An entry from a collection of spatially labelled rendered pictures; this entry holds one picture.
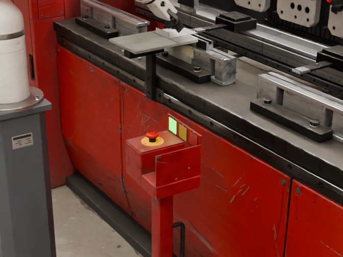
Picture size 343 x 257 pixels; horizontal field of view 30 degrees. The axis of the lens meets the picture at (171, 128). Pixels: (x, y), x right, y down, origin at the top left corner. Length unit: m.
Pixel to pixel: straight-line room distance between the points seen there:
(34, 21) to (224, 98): 1.20
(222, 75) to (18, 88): 0.77
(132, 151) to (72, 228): 1.10
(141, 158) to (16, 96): 0.45
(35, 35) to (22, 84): 1.31
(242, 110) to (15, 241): 0.79
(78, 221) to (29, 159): 1.32
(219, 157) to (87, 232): 1.06
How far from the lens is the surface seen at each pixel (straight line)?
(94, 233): 2.99
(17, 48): 1.70
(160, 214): 2.07
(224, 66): 2.20
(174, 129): 2.05
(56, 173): 3.33
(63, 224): 3.07
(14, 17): 1.68
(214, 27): 2.44
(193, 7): 2.31
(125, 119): 2.60
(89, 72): 2.81
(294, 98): 1.96
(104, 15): 2.85
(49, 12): 3.04
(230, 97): 2.12
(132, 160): 2.02
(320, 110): 1.90
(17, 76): 1.72
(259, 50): 2.44
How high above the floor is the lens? 1.66
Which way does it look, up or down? 25 degrees down
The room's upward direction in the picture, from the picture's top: 1 degrees clockwise
